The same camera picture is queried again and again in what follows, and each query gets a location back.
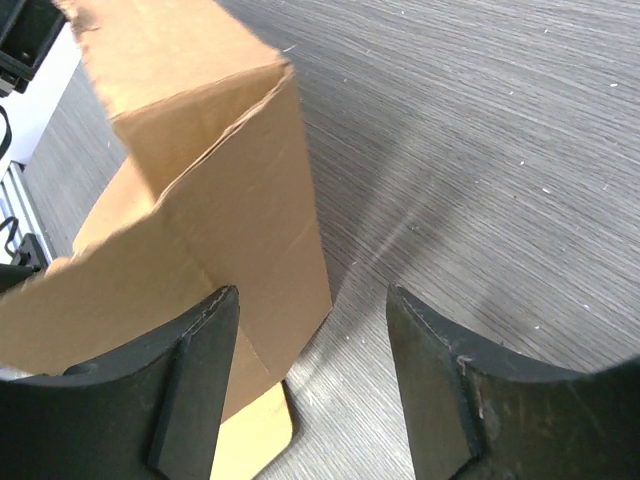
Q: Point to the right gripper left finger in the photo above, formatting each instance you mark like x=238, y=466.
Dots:
x=149, y=409

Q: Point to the aluminium front frame rail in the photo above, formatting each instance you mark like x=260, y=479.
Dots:
x=23, y=239

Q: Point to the brown cardboard box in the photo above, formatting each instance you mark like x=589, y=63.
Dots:
x=216, y=191

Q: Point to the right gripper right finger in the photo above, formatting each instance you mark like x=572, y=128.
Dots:
x=474, y=409

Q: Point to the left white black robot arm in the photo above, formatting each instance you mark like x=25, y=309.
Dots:
x=29, y=29

